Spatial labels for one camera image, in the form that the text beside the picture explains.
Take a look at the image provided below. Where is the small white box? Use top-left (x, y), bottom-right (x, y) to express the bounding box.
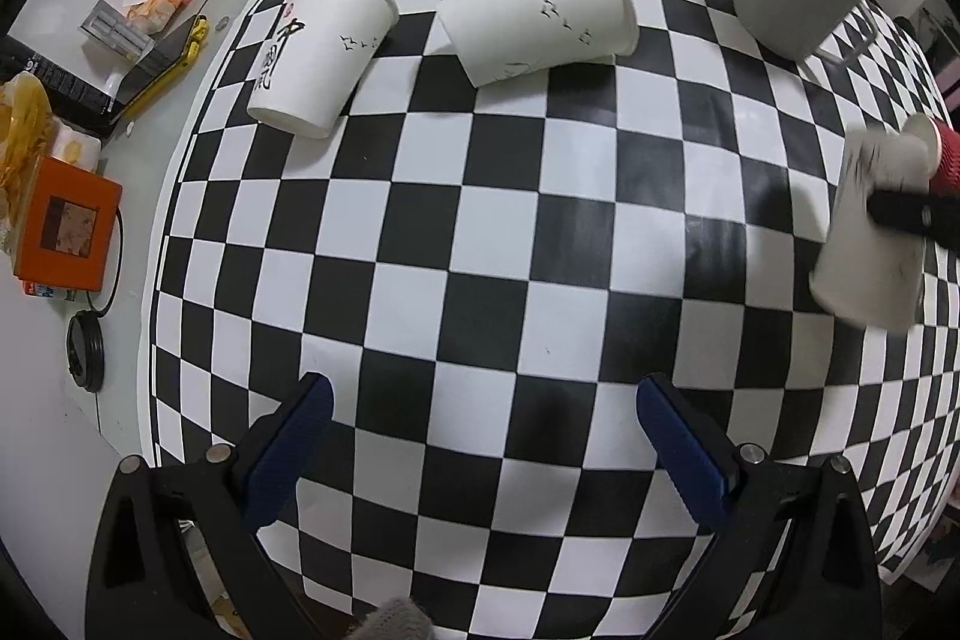
top-left (51, 122), bottom-right (102, 172)

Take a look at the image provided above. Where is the white paper cup small print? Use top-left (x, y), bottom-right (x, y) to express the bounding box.
top-left (437, 0), bottom-right (640, 88)

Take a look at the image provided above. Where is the yellow plastic bag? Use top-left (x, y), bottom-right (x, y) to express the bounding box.
top-left (0, 71), bottom-right (57, 255)

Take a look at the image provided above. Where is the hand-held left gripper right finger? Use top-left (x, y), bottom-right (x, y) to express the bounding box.
top-left (636, 372), bottom-right (882, 640)

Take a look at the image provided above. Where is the black yellow tool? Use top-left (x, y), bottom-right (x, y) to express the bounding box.
top-left (112, 14), bottom-right (209, 124)

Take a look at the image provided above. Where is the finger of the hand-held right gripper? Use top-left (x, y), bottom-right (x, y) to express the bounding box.
top-left (868, 190), bottom-right (960, 248)

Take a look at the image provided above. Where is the black box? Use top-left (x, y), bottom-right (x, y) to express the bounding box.
top-left (0, 34), bottom-right (125, 140)

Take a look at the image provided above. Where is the black cable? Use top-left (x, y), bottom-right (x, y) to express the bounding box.
top-left (79, 206), bottom-right (127, 320)

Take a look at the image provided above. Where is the black round lid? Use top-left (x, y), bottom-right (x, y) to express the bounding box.
top-left (66, 312), bottom-right (104, 393)

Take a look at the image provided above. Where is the grey fuzzy cloth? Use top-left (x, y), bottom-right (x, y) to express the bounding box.
top-left (351, 596), bottom-right (437, 640)

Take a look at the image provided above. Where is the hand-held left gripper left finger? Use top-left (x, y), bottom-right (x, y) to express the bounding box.
top-left (86, 372), bottom-right (335, 640)

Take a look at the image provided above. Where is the black white checkered mat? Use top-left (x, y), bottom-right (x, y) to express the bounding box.
top-left (150, 0), bottom-right (960, 640)

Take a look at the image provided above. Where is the orange box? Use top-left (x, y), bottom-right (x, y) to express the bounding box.
top-left (11, 156), bottom-right (123, 293)

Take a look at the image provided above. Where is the red ribbed paper cup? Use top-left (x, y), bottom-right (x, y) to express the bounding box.
top-left (904, 113), bottom-right (960, 200)

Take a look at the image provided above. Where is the white paper cup black calligraphy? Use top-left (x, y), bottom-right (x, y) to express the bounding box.
top-left (247, 0), bottom-right (399, 139)

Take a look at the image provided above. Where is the plain white paper cup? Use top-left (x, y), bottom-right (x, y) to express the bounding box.
top-left (810, 130), bottom-right (935, 333)

